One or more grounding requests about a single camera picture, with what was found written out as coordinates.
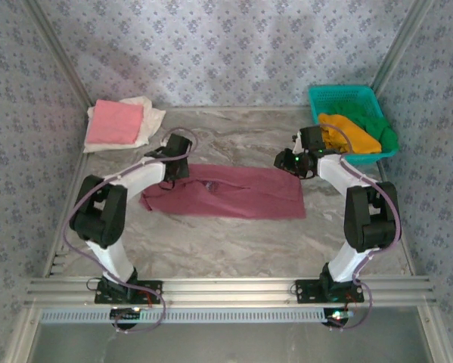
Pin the maroon printed t-shirt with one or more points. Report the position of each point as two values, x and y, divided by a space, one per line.
249 196

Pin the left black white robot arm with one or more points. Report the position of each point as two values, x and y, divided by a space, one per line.
97 215

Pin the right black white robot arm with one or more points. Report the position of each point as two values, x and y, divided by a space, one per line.
366 219

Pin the cream folded t-shirt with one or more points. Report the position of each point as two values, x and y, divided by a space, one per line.
152 117

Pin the orange t-shirt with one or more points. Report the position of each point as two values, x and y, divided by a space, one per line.
362 141

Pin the teal plastic basket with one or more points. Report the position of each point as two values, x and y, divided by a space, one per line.
343 96

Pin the pink folded t-shirt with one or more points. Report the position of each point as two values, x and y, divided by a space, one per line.
114 121

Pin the green t-shirt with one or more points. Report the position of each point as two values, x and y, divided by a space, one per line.
385 136

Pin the left controller board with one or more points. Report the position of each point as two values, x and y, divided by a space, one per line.
126 314

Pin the controller board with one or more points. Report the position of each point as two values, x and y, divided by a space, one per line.
126 314
337 314

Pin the right controller board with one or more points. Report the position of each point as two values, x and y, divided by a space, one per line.
337 314

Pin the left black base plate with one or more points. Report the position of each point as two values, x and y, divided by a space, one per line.
156 286

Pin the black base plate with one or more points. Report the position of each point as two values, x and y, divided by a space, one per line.
156 286
305 297

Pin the aluminium mounting rail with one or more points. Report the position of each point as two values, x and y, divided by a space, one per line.
230 291

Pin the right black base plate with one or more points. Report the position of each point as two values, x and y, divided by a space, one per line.
305 297

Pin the right aluminium frame post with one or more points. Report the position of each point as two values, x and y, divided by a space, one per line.
404 45

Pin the aluminium frame post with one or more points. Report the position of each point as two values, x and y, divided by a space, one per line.
58 49
404 45

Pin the left aluminium frame post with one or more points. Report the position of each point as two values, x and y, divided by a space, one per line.
58 49

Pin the aluminium frame leg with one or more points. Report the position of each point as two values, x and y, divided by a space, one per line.
434 336
22 336

